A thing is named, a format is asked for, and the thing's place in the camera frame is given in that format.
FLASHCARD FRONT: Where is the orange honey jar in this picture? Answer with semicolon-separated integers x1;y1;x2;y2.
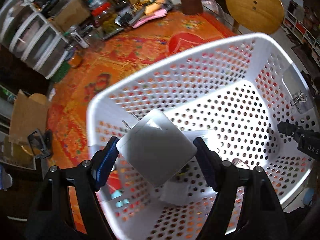
68;51;84;68

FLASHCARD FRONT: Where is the red white cartoon charger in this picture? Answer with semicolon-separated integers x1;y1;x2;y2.
232;158;251;170

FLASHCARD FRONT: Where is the large white charger cube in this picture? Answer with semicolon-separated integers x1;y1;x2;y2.
116;109;197;187

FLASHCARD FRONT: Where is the white plastic drawer tower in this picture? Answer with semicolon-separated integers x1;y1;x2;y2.
1;0;68;79

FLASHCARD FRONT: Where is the wooden chair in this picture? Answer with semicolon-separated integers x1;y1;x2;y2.
225;0;284;34

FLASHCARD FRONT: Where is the white perforated plastic basket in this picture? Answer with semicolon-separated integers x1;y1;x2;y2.
86;33;319;239

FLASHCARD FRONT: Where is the white bookshelf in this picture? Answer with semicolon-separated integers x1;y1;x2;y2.
283;0;319;66

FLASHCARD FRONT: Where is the white 65W charger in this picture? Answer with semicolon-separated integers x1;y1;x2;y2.
182;130;208;143

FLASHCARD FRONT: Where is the empty glass jar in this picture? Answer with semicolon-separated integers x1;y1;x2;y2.
83;25;104;52

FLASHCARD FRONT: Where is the black phone stand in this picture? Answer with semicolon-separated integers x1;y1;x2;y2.
27;129;53;159

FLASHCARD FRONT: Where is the teal blue charger cube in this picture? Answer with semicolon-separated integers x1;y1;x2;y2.
111;189;130;208

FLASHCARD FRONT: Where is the red floral tablecloth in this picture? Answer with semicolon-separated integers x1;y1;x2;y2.
46;11;235;235

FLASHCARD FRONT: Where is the glass pickle jar red lid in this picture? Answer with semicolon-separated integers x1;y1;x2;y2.
91;2;118;34

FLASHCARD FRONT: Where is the cardboard box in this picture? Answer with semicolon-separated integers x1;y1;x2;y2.
9;89;50;145

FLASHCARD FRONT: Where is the white charger with prongs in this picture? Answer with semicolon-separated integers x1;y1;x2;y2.
160;180;189;206

